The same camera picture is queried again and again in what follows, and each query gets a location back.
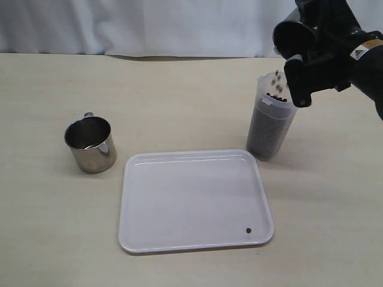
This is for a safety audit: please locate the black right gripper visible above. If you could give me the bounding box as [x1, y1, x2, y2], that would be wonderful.
[284, 1, 361, 108]

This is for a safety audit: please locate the steel mug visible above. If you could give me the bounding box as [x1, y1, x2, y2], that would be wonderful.
[272, 5, 319, 62]
[64, 112, 117, 174]

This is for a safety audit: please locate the translucent plastic pitcher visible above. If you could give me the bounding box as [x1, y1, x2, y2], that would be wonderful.
[246, 71, 297, 161]

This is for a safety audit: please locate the white plastic tray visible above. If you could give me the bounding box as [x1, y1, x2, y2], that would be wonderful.
[118, 149, 275, 254]

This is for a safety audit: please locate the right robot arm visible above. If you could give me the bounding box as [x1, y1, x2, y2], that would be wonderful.
[284, 1, 382, 116]

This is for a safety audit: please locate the white backdrop curtain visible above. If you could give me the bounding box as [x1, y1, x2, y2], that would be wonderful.
[0, 0, 383, 60]

